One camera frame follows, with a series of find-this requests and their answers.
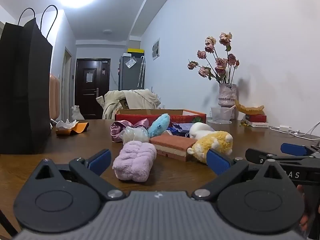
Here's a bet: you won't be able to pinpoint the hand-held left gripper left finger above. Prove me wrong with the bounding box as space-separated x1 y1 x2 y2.
35 149 127 202

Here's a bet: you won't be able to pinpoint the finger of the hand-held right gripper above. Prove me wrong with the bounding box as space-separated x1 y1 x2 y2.
280 143 320 158
245 148 314 166

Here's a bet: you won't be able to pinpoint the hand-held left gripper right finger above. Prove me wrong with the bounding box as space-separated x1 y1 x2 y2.
191 149 287 202

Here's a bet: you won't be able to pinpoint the yellow alpaca plush toy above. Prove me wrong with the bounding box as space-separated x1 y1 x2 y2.
187 130 233 165

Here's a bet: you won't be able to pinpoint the lavender fluffy towel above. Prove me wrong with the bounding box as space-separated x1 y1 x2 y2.
112 141 157 182

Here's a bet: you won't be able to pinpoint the white plush toy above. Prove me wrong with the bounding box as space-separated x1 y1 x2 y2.
189 122 216 140

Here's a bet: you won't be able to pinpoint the white translucent bag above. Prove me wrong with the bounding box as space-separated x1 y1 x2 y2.
119 126 149 145

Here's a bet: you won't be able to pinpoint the pink layered sponge block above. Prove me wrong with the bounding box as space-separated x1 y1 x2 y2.
149 133 198 162

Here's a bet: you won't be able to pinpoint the blue plush toy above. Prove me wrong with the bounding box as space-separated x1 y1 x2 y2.
147 114 171 138

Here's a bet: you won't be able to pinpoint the red cardboard box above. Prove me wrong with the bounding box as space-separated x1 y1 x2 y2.
115 109 207 126

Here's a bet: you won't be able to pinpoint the person's right hand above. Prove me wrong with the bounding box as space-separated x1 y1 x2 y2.
296 184 320 234

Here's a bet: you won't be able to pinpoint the white book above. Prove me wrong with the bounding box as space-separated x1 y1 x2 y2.
246 121 269 128

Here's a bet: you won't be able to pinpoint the stacked red white boxes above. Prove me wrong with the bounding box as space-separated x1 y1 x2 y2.
245 114 267 123

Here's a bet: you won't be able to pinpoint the clear plastic measuring cup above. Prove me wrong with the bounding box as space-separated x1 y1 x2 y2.
207 106 233 124

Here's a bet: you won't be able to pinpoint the yellow curved comb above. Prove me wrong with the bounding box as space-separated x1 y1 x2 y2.
234 99 265 115

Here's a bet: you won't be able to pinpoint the crumpled white tissue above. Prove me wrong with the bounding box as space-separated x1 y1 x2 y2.
55 119 79 130

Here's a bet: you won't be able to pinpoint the white dog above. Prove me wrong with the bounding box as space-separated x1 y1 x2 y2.
71 105 85 120

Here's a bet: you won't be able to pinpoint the blue packet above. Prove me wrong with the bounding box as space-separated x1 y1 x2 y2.
166 126 190 138

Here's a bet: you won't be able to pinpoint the dark brown entrance door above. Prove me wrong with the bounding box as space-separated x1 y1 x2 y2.
75 58 111 120

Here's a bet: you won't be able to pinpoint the pink ceramic vase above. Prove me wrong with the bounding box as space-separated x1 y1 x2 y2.
218 83 237 120

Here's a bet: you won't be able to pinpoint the beige coat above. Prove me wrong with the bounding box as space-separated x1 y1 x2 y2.
96 89 161 120

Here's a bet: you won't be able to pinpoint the pink suitcase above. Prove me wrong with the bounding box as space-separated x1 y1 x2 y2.
49 74 61 120

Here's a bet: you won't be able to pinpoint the light interior door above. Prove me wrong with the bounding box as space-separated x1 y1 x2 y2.
62 47 72 120

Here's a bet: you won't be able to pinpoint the grey refrigerator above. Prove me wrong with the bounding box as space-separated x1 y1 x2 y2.
119 53 145 90

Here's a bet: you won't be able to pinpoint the folded umbrella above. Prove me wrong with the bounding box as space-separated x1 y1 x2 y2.
137 56 146 88

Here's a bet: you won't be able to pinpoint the dried pink roses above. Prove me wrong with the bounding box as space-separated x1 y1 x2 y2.
187 32 240 84

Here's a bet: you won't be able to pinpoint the black paper bag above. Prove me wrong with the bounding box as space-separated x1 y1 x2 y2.
0 5 58 155

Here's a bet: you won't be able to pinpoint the white charger cable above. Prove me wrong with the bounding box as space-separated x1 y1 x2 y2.
269 121 320 140

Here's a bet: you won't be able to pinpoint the framed wall picture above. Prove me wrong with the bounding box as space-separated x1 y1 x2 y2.
152 38 160 60

